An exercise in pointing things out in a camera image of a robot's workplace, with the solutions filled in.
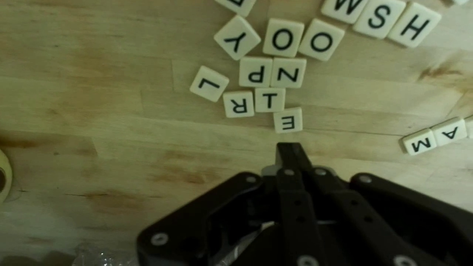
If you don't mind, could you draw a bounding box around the cream letter tile P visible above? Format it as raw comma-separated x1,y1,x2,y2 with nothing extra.
238,56,273,89

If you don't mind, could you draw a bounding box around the cream letter tile R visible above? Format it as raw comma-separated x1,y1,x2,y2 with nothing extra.
221,89,257,120

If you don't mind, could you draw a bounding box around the cream letter tile O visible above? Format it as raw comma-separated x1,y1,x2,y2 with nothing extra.
261,18,306,59
297,18,346,62

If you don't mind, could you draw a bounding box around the crushed clear plastic bottle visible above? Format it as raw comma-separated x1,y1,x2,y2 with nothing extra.
71,240,137,266

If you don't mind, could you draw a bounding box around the cream letter tile W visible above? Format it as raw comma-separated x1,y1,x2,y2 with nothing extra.
319,0,368,25

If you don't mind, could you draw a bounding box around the cream letter tile M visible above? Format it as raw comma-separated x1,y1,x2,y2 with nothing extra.
399,129,439,157

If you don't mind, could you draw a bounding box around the cream letter tile L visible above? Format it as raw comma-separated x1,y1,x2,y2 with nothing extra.
187,64,230,104

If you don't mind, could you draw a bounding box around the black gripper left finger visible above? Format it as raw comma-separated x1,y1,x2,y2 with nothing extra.
136,142,328,266

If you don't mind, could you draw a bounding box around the cream letter tile Y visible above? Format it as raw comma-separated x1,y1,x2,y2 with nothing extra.
213,14,263,62

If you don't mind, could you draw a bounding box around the cream letter tile S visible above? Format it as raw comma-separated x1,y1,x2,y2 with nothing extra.
352,0,408,40

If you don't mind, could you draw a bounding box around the cream letter tile N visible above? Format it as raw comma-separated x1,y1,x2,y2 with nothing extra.
269,56,307,90

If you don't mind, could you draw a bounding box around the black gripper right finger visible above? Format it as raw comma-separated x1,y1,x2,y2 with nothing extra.
294,142,473,266

